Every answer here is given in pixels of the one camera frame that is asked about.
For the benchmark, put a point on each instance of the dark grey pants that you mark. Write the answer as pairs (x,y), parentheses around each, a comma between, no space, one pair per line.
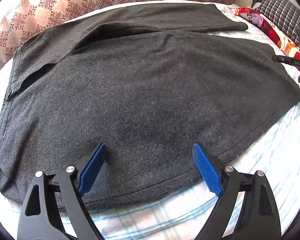
(148,81)

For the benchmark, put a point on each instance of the plaid bed sheet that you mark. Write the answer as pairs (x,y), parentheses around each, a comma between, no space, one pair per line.
(181,214)

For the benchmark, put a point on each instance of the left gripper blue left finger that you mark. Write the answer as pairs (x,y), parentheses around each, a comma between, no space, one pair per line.
(40,218)

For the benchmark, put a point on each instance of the dark checkered pillow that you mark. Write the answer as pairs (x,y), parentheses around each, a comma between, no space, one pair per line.
(284,14)

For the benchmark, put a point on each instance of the colourful red pillow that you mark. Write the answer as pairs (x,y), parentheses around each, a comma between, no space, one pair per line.
(286,45)

